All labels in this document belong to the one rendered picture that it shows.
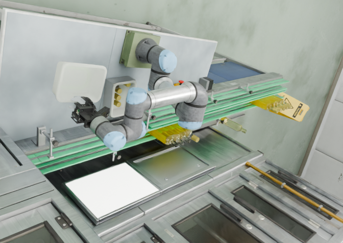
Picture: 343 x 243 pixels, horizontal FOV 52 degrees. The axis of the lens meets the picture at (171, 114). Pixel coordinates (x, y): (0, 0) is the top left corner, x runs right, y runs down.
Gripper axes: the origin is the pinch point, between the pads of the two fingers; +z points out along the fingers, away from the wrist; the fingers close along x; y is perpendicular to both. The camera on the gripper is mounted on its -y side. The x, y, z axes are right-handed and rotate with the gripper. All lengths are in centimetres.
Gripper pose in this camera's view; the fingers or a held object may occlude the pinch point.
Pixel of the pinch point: (77, 98)
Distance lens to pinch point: 160.2
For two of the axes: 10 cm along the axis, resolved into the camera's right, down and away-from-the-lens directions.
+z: -6.5, -5.1, 5.6
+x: -3.1, 8.6, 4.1
